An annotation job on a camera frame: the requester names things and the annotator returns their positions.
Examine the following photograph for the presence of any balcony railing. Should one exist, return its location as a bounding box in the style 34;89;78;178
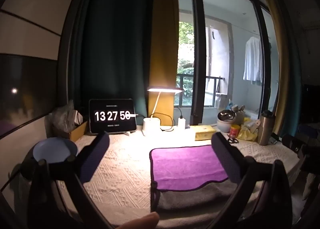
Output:
176;74;226;108

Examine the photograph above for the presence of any white pot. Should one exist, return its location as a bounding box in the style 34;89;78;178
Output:
216;119;234;133

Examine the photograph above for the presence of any yellow plastic bag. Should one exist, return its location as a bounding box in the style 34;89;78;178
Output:
236;117;260;142

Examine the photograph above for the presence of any white hanging shirt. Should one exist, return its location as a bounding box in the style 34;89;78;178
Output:
243;36;264;83

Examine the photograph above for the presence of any person's left hand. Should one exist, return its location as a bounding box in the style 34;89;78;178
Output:
125;211;160;229

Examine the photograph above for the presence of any cardboard box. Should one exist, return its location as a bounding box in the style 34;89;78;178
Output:
69;120;90;143

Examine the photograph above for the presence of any black tablet clock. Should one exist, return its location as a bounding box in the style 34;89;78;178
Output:
89;99;137;134

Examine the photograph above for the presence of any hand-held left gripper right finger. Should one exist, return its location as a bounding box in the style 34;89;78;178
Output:
207;132;293;229

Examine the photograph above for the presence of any teal curtain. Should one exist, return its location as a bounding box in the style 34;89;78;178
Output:
281;0;304;137

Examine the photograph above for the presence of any dark green curtain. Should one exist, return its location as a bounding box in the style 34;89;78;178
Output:
67;0;156;130

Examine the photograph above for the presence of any purple towel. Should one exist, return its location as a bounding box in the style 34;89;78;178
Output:
149;145;229;192

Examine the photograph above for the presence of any white desk lamp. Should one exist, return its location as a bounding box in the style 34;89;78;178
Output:
142;87;184;137

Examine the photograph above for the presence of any blue bowl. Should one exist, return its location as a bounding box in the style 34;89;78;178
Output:
32;137;78;165

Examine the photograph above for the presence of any black cable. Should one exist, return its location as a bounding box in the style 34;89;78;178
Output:
149;112;175;133

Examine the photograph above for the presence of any steel tumbler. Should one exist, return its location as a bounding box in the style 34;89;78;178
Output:
257;110;276;146

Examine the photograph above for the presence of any white textured tablecloth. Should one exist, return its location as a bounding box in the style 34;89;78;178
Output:
57;127;302;221

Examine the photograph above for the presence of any yellow tissue pack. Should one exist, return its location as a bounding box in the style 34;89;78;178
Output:
194;125;218;141

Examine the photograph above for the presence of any yellow curtain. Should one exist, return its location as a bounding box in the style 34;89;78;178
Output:
254;0;288;120
148;0;180;120

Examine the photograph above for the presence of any red can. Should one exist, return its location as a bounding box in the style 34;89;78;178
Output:
229;125;241;139

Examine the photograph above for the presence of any metal bowl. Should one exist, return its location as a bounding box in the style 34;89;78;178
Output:
218;110;237;122

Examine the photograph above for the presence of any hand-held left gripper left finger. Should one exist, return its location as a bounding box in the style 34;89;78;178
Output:
27;132;113;229

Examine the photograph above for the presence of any grey towel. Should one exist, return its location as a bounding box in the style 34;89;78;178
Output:
151;178;241;214

